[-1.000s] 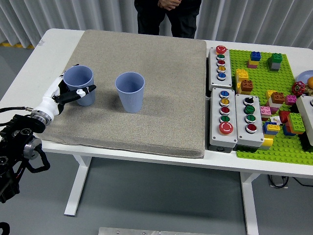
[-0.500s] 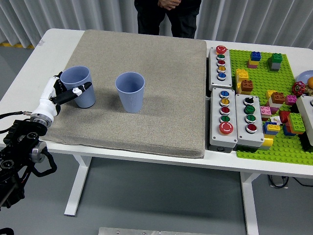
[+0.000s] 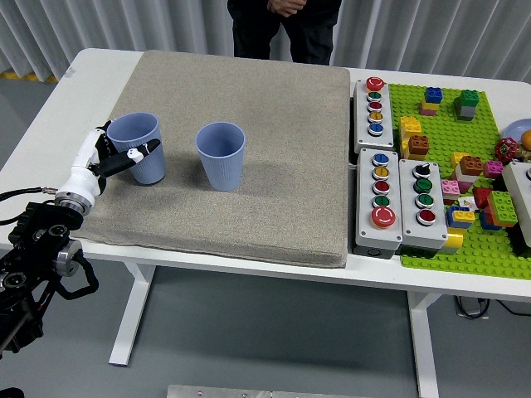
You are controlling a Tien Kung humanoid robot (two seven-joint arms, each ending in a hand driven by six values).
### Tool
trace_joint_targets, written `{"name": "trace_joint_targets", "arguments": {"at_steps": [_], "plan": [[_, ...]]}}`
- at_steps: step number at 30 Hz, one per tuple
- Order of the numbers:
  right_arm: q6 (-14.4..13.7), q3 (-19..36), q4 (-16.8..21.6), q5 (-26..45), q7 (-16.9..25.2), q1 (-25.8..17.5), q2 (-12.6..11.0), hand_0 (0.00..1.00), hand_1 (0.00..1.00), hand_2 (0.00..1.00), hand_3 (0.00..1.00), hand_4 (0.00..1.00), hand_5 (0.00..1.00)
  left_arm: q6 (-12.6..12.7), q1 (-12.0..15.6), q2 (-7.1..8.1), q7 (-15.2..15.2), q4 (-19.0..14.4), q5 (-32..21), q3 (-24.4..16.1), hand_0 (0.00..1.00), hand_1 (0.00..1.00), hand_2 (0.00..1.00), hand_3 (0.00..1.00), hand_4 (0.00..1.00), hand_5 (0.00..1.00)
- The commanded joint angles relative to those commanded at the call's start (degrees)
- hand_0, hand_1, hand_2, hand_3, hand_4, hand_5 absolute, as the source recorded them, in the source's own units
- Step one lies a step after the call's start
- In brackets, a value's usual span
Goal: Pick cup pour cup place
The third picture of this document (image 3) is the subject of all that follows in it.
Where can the person's left hand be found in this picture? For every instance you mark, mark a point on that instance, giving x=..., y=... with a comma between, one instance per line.
x=296, y=5

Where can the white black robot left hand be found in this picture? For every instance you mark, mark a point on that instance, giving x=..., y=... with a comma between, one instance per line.
x=81, y=178

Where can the person's right hand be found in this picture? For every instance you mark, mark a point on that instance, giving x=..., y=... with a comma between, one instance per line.
x=278, y=6

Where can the blue ribbed cup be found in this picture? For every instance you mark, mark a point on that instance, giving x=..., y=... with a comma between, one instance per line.
x=224, y=174
x=151, y=170

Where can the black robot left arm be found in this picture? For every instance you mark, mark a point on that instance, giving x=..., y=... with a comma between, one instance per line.
x=45, y=224

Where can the person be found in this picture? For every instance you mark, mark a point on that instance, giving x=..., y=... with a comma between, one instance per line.
x=307, y=37

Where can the white pleated curtain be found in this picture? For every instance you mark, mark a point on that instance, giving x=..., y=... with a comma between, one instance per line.
x=415, y=33

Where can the white table leg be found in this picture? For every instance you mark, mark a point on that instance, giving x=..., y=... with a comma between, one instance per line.
x=423, y=340
x=132, y=315

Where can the grey-brown mat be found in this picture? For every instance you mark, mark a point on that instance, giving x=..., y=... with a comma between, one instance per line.
x=269, y=166

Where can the grey five-button control box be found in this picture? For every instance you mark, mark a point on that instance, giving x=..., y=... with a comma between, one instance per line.
x=367, y=232
x=386, y=141

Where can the blue toy brick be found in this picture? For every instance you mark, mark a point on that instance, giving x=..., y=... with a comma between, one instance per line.
x=433, y=95
x=451, y=221
x=489, y=224

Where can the pink toy brick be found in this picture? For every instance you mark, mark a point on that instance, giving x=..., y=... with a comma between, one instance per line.
x=450, y=187
x=426, y=112

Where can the brown toy brick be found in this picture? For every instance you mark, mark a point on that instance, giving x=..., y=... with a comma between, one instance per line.
x=471, y=166
x=419, y=145

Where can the green brick baseplate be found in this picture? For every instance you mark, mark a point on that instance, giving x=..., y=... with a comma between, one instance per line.
x=444, y=124

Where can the green toy brick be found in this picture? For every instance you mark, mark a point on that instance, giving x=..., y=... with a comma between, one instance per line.
x=469, y=98

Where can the grey toy brick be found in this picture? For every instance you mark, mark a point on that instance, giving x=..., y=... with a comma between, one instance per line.
x=466, y=113

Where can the grey four-button control box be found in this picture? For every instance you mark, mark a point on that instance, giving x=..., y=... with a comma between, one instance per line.
x=408, y=199

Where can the white toy brick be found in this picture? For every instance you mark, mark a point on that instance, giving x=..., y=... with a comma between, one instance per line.
x=462, y=174

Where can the blue plate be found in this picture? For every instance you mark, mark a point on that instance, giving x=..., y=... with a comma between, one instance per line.
x=516, y=129

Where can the magenta toy brick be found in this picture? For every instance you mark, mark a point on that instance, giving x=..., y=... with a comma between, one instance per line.
x=493, y=170

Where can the orange fruit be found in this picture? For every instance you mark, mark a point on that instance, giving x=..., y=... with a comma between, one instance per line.
x=527, y=139

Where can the red toy brick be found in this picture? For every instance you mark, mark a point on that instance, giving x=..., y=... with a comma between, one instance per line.
x=482, y=197

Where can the yellow cylinder toy brick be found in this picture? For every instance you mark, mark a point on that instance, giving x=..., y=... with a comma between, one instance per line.
x=454, y=239

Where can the white box with black base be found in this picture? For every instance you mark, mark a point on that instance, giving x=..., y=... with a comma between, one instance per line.
x=518, y=182

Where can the green orange layered brick stack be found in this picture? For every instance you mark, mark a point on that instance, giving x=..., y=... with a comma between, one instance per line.
x=502, y=205

